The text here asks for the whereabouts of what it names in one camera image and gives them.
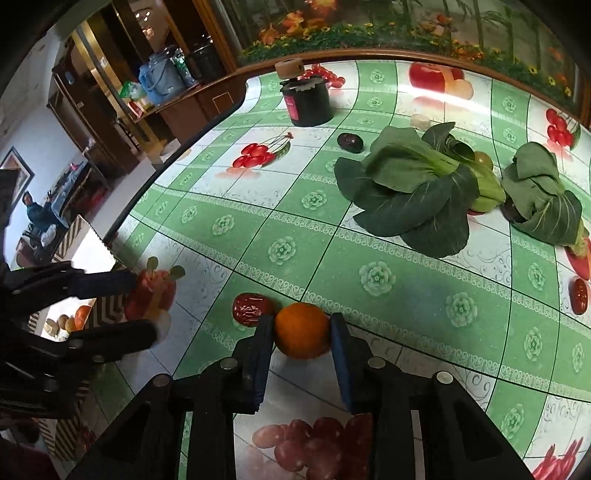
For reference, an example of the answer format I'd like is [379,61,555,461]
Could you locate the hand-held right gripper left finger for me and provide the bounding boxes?
[67,314,277,480]

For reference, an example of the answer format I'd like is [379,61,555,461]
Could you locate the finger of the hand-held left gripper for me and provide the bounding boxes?
[28,318,158,371]
[4,261,139,320]

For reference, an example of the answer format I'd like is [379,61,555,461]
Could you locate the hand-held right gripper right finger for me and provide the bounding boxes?
[329,313,536,480]

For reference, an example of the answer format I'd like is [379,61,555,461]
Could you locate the white tray with striped rim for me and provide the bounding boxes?
[16,215,132,462]

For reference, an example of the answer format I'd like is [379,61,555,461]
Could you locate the red date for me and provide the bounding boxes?
[232,292,276,329]
[569,277,590,315]

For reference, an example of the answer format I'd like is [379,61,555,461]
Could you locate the table with blue cloth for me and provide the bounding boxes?
[51,161,109,217]

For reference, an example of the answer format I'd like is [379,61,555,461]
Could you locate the white bucket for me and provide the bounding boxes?
[148,141,181,165]

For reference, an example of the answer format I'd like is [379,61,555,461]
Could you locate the framed picture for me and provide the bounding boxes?
[0,147,35,195]

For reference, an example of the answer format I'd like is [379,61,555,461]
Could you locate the green checked tablecloth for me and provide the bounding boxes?
[104,60,591,480]

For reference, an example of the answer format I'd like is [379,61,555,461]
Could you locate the green bok choy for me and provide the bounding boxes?
[333,122,507,259]
[501,142,591,257]

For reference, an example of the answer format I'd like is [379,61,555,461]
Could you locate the wooden counter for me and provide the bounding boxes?
[129,69,259,148]

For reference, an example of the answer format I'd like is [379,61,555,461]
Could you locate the plastic bottles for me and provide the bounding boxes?
[171,46,197,86]

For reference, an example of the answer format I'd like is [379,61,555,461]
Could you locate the black bin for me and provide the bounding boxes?
[187,41,227,84]

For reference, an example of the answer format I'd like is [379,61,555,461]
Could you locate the black jar with red label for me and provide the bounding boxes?
[281,76,334,126]

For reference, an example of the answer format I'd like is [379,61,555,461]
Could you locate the brown tape roll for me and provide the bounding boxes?
[276,58,304,80]

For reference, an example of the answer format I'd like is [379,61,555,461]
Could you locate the flower wall mural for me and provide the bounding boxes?
[222,0,583,100]

